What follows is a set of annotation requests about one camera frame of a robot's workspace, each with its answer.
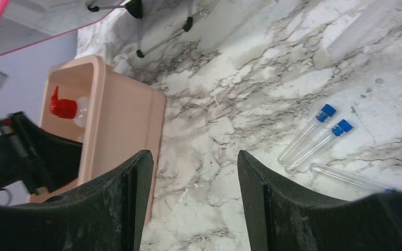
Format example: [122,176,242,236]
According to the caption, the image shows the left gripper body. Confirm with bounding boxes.
[0,111,83,195]

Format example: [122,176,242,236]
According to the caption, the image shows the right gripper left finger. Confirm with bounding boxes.
[0,150,154,250]

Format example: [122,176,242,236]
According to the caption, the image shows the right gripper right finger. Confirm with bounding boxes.
[237,150,402,250]

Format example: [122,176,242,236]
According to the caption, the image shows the wash bottle red cap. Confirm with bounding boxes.
[49,86,90,128]

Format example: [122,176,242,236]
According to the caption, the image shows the pink plastic bin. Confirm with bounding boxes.
[29,54,168,222]

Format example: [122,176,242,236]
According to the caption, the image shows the blue cap test tube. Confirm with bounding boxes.
[277,104,337,167]

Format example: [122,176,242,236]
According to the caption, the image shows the large clear glass tube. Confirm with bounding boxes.
[327,0,396,61]

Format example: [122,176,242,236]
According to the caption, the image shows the black wire stand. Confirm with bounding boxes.
[87,0,194,59]

